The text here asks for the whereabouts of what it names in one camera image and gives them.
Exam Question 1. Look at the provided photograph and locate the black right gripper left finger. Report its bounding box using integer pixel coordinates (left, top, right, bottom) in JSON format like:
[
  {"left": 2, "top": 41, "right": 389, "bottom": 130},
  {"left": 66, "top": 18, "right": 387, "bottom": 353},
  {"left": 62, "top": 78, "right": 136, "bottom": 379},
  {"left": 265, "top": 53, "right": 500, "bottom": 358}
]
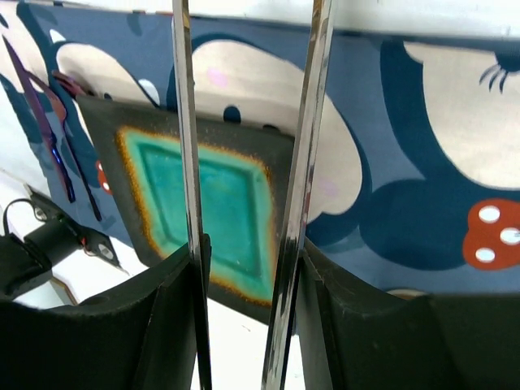
[{"left": 1, "top": 235, "right": 213, "bottom": 389}]

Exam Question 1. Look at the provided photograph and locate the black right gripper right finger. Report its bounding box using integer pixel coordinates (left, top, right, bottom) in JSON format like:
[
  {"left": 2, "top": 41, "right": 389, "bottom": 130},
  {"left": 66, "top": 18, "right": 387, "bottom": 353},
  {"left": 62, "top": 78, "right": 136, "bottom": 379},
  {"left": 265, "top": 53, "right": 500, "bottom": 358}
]
[{"left": 296, "top": 242, "right": 519, "bottom": 390}]

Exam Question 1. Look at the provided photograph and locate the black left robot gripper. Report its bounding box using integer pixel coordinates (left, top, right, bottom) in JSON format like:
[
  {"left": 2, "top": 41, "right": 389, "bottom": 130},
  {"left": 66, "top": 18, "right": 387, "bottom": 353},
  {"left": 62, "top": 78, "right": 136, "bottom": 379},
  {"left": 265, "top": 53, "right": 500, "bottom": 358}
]
[{"left": 1, "top": 185, "right": 123, "bottom": 301}]

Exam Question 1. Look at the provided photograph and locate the black teal square plate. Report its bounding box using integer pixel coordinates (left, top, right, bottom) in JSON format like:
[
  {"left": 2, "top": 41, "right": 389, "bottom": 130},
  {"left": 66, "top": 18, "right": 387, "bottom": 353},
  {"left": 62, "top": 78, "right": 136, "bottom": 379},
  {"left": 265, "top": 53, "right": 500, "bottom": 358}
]
[{"left": 78, "top": 97, "right": 293, "bottom": 323}]

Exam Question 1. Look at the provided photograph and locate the purple iridescent knife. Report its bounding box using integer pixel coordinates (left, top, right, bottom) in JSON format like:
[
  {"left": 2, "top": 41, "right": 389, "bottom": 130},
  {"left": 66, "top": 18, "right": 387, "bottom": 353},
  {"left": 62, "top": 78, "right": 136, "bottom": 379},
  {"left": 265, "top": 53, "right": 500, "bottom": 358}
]
[{"left": 2, "top": 37, "right": 76, "bottom": 203}]

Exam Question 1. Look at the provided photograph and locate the blue cartoon placemat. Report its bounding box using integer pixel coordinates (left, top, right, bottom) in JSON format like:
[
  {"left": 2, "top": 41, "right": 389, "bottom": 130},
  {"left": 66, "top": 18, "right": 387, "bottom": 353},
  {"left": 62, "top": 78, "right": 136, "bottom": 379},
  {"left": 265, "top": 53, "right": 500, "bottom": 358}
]
[{"left": 1, "top": 1, "right": 519, "bottom": 293}]

